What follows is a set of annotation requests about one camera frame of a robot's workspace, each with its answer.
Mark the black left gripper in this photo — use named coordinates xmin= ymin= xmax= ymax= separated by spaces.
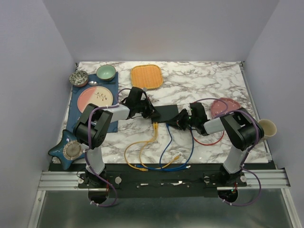
xmin=135 ymin=97 xmax=161 ymax=119

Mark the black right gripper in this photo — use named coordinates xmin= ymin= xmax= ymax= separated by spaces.
xmin=167 ymin=108 xmax=198 ymax=131

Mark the yellow ethernet cable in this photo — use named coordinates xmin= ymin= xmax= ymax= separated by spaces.
xmin=138 ymin=122 xmax=181 ymax=169
xmin=124 ymin=122 xmax=158 ymax=172

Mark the dark network switch box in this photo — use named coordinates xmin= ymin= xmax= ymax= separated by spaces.
xmin=151 ymin=104 xmax=179 ymax=123

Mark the red ethernet cable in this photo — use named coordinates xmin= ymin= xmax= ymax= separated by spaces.
xmin=192 ymin=129 xmax=225 ymax=146

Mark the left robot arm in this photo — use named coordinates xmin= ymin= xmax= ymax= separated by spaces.
xmin=73 ymin=87 xmax=161 ymax=188

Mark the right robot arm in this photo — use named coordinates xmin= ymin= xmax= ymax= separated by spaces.
xmin=166 ymin=103 xmax=264 ymax=186

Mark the orange woven square tray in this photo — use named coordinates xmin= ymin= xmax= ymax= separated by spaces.
xmin=131 ymin=64 xmax=163 ymax=90

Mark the pink dotted plate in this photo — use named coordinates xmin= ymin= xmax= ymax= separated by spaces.
xmin=210 ymin=97 xmax=241 ymax=118

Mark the pink and cream plate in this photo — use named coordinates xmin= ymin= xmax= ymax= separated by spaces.
xmin=77 ymin=86 xmax=114 ymax=113

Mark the green ceramic bowl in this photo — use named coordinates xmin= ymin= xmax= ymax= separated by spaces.
xmin=96 ymin=65 xmax=116 ymax=81

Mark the metal spoon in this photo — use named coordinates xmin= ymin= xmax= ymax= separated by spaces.
xmin=88 ymin=81 xmax=102 ymax=86

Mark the blue cloth placemat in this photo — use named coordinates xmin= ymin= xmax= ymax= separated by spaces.
xmin=66 ymin=73 xmax=118 ymax=131

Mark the patterned dark bowl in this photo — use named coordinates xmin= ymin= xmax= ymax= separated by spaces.
xmin=69 ymin=70 xmax=89 ymax=87

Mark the blue star shaped dish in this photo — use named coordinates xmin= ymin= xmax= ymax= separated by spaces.
xmin=48 ymin=129 xmax=84 ymax=170

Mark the floral ceramic mug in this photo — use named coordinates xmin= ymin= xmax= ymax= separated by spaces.
xmin=258 ymin=119 xmax=277 ymax=140

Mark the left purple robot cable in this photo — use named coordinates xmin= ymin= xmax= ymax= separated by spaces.
xmin=84 ymin=88 xmax=133 ymax=208

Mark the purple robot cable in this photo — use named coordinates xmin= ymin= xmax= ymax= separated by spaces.
xmin=84 ymin=88 xmax=133 ymax=208
xmin=191 ymin=98 xmax=262 ymax=207

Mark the black mounting base plate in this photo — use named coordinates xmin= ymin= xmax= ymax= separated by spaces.
xmin=50 ymin=162 xmax=276 ymax=202

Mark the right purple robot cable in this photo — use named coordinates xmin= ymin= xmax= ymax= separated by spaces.
xmin=191 ymin=98 xmax=262 ymax=207

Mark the aluminium frame rail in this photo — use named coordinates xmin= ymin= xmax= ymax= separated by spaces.
xmin=38 ymin=170 xmax=291 ymax=191

